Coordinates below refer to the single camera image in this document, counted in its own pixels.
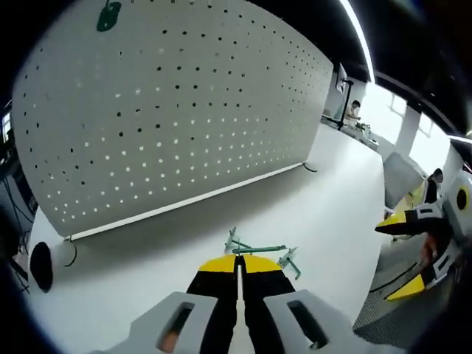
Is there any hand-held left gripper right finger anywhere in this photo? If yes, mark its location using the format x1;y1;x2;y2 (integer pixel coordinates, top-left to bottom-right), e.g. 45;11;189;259
239;254;373;354

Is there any white perforated mounting plate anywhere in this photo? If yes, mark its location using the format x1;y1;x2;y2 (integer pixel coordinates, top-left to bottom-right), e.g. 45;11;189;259
10;0;335;243

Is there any ceiling light strip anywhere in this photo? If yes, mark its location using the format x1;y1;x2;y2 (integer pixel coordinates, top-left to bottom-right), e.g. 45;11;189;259
337;0;377;84

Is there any black tripod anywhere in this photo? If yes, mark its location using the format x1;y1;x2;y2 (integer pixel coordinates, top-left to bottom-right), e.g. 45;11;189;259
337;77;355;130

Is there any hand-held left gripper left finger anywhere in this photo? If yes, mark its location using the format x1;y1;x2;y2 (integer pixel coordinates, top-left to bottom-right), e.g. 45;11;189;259
88;254;240;354

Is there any pile of green parts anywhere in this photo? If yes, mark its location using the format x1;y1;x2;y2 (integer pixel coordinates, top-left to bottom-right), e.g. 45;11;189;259
352;121;379;148

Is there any person's right hand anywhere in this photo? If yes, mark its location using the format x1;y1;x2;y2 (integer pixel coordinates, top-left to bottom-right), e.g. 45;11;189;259
419;234;442;268

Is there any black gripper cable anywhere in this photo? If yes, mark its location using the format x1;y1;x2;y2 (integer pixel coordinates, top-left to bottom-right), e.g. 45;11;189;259
367;260;423;294

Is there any black cylindrical speaker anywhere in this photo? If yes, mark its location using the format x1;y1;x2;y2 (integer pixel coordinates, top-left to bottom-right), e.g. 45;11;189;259
29;241;55;294

